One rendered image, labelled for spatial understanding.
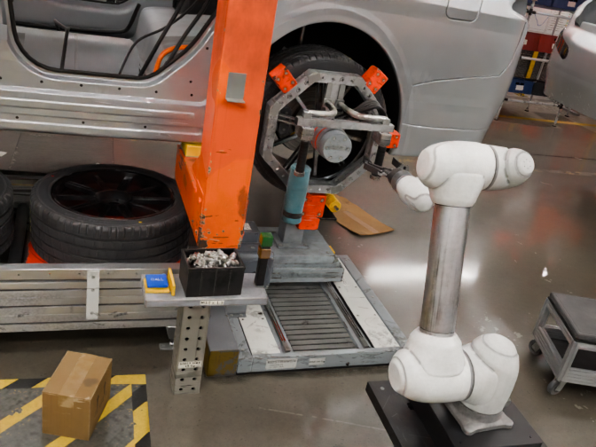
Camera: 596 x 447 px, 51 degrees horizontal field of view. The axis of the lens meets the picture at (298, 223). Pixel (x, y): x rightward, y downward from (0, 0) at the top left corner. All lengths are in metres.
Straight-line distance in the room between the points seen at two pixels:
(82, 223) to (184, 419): 0.82
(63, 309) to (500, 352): 1.56
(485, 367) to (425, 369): 0.19
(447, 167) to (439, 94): 1.33
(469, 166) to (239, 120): 0.81
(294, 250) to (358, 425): 0.97
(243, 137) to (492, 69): 1.41
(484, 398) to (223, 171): 1.12
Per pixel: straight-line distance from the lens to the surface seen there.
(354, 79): 2.72
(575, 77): 4.98
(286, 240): 3.10
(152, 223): 2.54
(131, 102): 2.65
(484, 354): 1.95
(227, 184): 2.25
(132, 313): 2.56
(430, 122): 3.08
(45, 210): 2.62
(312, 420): 2.48
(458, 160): 1.76
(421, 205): 2.32
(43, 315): 2.55
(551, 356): 3.07
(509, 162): 1.83
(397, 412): 2.16
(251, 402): 2.50
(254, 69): 2.13
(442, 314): 1.85
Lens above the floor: 1.66
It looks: 25 degrees down
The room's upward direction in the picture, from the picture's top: 11 degrees clockwise
